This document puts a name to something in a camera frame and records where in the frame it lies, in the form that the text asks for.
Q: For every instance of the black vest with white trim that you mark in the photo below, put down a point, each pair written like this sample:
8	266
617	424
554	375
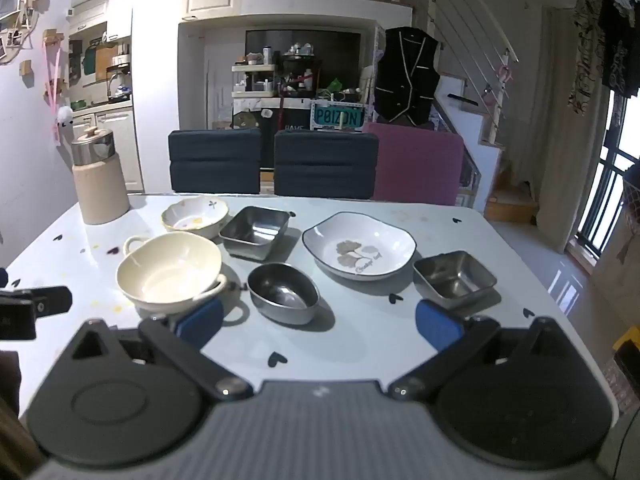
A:
407	75

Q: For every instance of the white shelf rack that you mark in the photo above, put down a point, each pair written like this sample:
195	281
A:
254	80

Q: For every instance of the square steel bowl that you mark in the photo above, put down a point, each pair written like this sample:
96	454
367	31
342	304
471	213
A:
452	275
252	232

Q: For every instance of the wooden photo wall decoration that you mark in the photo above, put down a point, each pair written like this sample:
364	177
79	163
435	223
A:
22	5

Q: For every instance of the dark blue chair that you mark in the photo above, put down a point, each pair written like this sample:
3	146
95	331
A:
215	160
325	162

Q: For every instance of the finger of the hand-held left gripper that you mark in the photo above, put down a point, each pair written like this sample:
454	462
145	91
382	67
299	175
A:
50	300

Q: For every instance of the oval steel bowl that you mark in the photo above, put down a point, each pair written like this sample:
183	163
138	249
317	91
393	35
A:
280	290

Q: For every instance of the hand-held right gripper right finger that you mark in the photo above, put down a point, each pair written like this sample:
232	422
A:
439	327

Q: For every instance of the beige jug with steel lid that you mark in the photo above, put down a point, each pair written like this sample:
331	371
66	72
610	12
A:
100	190

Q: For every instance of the yellow-rimmed flower print bowl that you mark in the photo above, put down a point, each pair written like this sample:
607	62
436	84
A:
192	217

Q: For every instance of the person's left forearm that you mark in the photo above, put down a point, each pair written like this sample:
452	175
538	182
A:
12	425

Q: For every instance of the white leaf print plate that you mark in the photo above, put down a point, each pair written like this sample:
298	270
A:
360	245

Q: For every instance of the white kitchen cabinets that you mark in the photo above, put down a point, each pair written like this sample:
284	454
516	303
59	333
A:
107	125

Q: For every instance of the hanging dark clothes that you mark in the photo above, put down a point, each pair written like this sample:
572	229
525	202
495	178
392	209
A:
607	45

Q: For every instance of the teal sign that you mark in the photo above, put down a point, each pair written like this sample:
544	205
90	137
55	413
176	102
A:
337	117

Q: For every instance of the window with black grille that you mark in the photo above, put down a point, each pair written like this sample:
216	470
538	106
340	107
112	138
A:
607	185

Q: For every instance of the stair railing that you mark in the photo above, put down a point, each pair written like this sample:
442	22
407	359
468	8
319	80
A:
470	20

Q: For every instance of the beige curtain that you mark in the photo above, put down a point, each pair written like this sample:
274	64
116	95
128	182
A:
565	135

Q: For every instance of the pink ribbon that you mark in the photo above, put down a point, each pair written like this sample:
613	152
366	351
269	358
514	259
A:
54	90

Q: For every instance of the white plush toy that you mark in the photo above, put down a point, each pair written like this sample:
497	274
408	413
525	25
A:
64	116

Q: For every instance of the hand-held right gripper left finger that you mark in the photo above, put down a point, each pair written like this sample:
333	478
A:
199	321

